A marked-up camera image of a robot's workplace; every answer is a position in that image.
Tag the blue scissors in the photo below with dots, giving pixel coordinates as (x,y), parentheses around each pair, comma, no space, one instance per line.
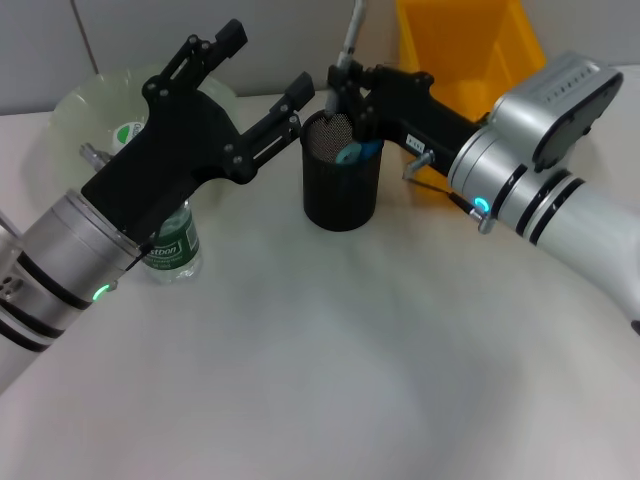
(352,152)

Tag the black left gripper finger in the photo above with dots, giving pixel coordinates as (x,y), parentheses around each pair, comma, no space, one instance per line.
(280,125)
(200,55)

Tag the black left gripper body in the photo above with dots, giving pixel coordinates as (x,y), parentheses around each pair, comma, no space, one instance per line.
(170,150)

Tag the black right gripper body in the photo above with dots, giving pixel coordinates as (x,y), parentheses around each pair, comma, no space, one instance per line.
(420,115)

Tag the pale green wavy fruit plate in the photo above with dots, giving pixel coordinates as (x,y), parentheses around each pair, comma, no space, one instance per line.
(90,120)

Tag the clear green-label water bottle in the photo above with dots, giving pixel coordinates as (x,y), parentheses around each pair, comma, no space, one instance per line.
(175,245)

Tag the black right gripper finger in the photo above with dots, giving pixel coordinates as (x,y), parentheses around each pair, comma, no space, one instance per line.
(357,79)
(362,120)

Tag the silver pen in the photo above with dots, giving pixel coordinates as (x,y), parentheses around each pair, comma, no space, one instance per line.
(350,35)

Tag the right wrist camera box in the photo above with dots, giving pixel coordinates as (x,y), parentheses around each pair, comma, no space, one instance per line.
(565,100)

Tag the black mesh pen holder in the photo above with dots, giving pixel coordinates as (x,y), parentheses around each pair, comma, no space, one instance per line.
(340,200)

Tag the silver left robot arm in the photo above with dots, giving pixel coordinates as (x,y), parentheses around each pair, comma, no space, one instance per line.
(60,260)

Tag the yellow plastic bin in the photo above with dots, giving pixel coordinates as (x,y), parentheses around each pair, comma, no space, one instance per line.
(465,50)

